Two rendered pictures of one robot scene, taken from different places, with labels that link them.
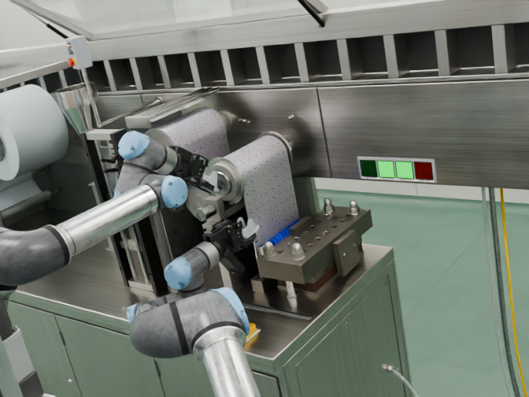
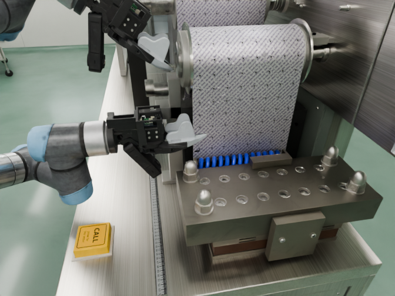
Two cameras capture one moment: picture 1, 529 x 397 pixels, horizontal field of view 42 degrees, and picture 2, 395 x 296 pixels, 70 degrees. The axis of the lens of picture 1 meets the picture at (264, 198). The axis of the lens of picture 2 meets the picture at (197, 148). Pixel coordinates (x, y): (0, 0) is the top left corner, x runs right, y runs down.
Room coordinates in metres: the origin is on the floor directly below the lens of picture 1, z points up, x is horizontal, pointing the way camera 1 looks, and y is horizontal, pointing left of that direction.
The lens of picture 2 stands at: (1.47, -0.29, 1.42)
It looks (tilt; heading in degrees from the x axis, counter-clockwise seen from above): 33 degrees down; 39
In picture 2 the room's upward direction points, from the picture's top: straight up
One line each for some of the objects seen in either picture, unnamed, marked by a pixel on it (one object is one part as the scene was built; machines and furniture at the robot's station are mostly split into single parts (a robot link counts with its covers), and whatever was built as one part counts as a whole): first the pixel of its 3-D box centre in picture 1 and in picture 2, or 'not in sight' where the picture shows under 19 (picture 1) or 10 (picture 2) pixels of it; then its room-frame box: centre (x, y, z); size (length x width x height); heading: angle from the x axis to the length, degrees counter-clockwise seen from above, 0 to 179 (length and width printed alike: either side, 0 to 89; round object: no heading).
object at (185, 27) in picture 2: (224, 180); (186, 59); (1.93, 0.10, 1.25); 0.15 x 0.01 x 0.15; 49
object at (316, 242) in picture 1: (317, 241); (271, 194); (1.92, -0.13, 1.00); 0.40 x 0.16 x 0.06; 139
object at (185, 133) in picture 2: (251, 227); (187, 133); (1.86, 0.06, 1.11); 0.09 x 0.03 x 0.06; 138
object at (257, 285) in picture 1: (283, 265); not in sight; (1.97, -0.02, 0.92); 0.28 x 0.04 x 0.04; 139
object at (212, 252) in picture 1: (205, 255); (99, 137); (1.74, 0.19, 1.11); 0.08 x 0.05 x 0.08; 49
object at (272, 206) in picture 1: (273, 209); (243, 124); (1.98, -0.02, 1.11); 0.23 x 0.01 x 0.18; 139
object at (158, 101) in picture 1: (130, 113); not in sight; (2.42, 0.41, 1.41); 0.30 x 0.04 x 0.04; 139
